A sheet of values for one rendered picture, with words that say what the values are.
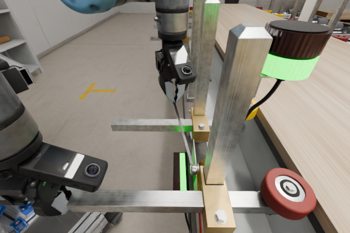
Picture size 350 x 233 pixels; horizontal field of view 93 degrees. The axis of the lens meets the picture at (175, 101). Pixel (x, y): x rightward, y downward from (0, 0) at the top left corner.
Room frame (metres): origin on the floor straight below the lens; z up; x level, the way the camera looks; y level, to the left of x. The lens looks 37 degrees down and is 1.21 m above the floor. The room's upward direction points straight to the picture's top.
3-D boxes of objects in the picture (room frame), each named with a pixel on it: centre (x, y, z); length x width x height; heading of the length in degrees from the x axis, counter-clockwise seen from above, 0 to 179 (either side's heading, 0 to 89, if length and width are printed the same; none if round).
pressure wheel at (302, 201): (0.15, -0.21, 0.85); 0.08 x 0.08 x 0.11
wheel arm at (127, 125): (0.40, -0.01, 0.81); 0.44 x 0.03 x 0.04; 90
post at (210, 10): (0.44, -0.08, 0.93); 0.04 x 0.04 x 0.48; 0
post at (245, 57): (0.19, -0.08, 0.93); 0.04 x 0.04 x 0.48; 0
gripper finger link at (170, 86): (0.42, 0.02, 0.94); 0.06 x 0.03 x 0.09; 20
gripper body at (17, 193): (0.15, 0.24, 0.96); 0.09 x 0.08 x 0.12; 90
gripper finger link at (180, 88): (0.43, -0.01, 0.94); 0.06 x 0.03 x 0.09; 20
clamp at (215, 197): (0.16, -0.08, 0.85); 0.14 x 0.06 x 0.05; 0
